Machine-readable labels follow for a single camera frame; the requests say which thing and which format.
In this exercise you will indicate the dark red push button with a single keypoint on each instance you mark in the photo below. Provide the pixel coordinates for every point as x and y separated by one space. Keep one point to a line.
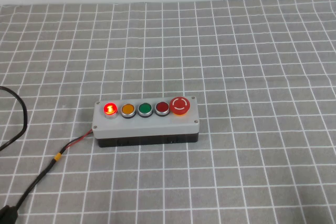
162 107

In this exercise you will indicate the green push button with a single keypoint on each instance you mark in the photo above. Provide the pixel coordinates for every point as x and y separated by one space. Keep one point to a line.
145 108

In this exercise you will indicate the red indicator lamp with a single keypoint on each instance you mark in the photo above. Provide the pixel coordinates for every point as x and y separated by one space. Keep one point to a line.
110 108

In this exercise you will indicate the grey black button control box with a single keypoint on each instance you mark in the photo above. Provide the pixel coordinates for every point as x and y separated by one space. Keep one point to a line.
147 127

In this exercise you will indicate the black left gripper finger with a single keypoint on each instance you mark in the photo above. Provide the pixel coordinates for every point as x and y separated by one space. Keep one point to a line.
8 216

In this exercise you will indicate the grey white checked tablecloth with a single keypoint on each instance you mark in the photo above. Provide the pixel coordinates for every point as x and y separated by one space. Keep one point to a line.
236 77

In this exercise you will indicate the yellow push button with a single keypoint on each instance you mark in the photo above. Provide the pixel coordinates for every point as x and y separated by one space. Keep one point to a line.
127 109

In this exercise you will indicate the red mushroom emergency stop button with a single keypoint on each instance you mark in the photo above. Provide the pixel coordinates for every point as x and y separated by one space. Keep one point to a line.
179 104

